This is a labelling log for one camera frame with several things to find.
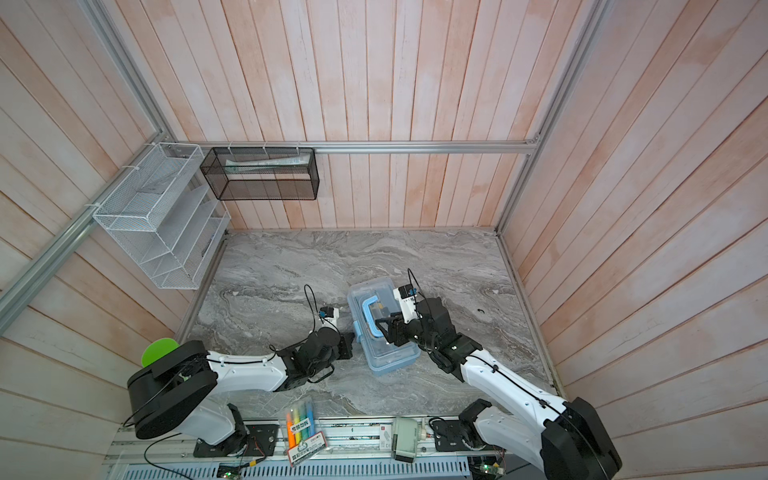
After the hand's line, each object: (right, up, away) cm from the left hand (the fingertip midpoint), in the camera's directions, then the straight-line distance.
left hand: (356, 342), depth 86 cm
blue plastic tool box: (+4, +12, 0) cm, 13 cm away
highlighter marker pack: (-12, -20, -13) cm, 27 cm away
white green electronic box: (+13, -19, -17) cm, 28 cm away
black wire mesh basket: (-35, +55, +18) cm, 67 cm away
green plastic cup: (-49, +2, -14) cm, 50 cm away
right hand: (+8, +8, -6) cm, 13 cm away
